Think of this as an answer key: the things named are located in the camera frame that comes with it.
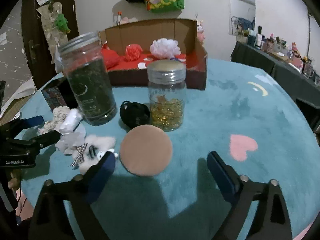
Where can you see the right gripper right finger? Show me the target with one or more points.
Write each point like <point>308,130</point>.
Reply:
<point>271,219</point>

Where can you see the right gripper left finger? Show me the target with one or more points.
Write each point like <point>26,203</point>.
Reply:
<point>50,220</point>

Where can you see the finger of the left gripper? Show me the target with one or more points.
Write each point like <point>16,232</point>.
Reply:
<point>21,124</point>
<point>39,142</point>

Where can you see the white tissue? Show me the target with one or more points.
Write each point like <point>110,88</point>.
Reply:
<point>69,142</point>

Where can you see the white fluffy plush toy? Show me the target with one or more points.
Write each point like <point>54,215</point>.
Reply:
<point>88,151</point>

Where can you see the black scrunchie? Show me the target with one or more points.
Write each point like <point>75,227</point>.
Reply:
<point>134,114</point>

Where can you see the beige round powder puff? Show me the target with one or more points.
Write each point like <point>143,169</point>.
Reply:
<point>146,151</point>

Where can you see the cream fabric scrunchie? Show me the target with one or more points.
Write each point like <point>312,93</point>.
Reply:
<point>59,115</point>

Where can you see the person left hand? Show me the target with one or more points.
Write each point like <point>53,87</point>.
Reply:
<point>16,178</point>

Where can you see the floral beauty cream tin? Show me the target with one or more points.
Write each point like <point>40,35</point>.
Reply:
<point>58,93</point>

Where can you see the tall jar dark contents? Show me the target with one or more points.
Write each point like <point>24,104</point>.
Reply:
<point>84,67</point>

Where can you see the red fabric pouch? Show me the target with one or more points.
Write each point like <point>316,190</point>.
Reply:
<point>110,57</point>

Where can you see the green plush on door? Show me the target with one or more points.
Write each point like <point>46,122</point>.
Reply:
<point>62,23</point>

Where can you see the red mesh pouf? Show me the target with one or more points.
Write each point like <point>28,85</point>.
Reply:
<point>133,52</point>

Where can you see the cardboard box red lining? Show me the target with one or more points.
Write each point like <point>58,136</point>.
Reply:
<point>143,33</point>

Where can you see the small jar golden capsules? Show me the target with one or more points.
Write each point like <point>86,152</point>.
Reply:
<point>167,90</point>

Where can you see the dark cloth side table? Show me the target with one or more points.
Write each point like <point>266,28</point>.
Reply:
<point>301,90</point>

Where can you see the dark wooden door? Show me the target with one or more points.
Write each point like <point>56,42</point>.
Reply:
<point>41,37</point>

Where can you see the white mesh pouf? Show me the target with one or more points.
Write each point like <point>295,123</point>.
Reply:
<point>165,48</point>

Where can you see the wall mirror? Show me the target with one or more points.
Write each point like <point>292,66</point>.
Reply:
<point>242,16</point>

